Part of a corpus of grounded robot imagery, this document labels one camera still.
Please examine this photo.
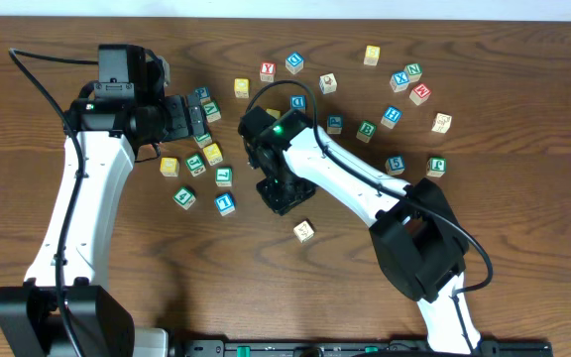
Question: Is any red M wooden block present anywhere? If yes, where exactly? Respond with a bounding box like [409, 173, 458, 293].
[409, 83, 432, 106]

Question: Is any plain picture wooden block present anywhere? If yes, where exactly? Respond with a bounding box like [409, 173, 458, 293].
[319, 73, 337, 94]

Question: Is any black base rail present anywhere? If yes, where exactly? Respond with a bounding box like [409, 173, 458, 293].
[169, 339, 554, 357]

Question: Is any blue 5 wooden block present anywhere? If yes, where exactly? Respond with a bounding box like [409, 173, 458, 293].
[385, 156, 405, 176]

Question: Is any blue P left wooden block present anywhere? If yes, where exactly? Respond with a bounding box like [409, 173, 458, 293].
[194, 86, 211, 104]

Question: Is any blue T wooden block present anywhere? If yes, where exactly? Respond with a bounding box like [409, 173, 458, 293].
[214, 192, 236, 216]

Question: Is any blue X wooden block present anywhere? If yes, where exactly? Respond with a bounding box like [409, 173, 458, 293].
[390, 71, 410, 92]

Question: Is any green N wooden block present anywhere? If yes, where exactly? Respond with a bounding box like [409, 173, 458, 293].
[403, 62, 423, 83]

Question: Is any green R wooden block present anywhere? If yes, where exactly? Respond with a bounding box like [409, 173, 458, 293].
[194, 133, 212, 149]

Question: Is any blue D centre wooden block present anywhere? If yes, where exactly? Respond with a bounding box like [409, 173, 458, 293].
[289, 95, 306, 112]

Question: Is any yellow S wooden block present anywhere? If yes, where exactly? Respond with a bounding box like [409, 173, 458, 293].
[266, 108, 281, 119]

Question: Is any blue D far wooden block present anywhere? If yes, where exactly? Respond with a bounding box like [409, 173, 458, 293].
[285, 52, 304, 74]

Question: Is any blue p wooden block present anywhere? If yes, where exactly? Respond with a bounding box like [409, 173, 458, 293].
[327, 115, 344, 135]
[194, 86, 211, 104]

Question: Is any yellow O wooden block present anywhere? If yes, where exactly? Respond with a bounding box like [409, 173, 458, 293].
[234, 78, 250, 98]

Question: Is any yellow K wooden block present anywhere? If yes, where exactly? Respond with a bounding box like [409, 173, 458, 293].
[202, 143, 223, 166]

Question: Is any yellow G wooden block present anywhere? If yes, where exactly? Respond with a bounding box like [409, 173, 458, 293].
[160, 157, 179, 178]

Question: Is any green V wooden block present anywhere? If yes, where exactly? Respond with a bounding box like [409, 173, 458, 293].
[202, 101, 222, 123]

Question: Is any red Y wooden block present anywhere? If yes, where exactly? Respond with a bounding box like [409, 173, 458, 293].
[260, 61, 277, 82]

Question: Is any green j wooden block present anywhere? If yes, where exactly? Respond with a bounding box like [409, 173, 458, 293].
[184, 153, 206, 177]
[426, 157, 447, 178]

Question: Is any red A wooden block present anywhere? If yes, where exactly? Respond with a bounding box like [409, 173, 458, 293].
[293, 220, 315, 243]

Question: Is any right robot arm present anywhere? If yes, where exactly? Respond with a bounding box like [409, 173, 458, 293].
[238, 107, 480, 354]

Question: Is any green 4 wooden block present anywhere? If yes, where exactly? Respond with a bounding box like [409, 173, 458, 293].
[172, 186, 196, 210]

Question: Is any green L wooden block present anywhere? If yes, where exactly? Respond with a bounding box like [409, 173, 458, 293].
[215, 167, 233, 187]

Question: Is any green B wooden block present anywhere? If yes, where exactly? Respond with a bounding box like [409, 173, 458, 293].
[356, 121, 377, 143]

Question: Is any blue H wooden block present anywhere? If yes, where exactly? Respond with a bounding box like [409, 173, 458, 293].
[381, 106, 402, 129]

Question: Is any yellow far wooden block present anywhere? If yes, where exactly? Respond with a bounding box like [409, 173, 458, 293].
[363, 45, 381, 66]

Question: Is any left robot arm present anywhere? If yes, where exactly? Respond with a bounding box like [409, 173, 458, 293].
[0, 44, 207, 356]

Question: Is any blue d wooden block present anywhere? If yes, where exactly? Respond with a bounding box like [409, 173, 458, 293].
[289, 95, 306, 112]
[285, 52, 304, 74]

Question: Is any plain animal wooden block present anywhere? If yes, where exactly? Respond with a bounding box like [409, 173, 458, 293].
[431, 113, 452, 134]

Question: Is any green J left wooden block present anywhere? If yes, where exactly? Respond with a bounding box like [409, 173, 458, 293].
[184, 153, 206, 177]

